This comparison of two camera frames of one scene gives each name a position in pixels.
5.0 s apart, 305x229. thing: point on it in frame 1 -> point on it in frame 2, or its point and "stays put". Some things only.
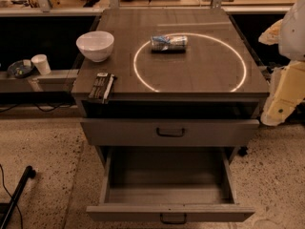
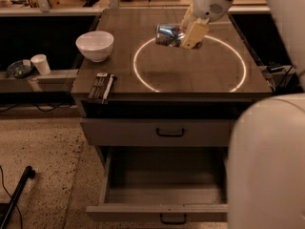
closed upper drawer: (158, 132) stays put
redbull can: (169, 44) -> (169, 34)
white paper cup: (40, 61) stays put
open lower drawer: (170, 185) stays put
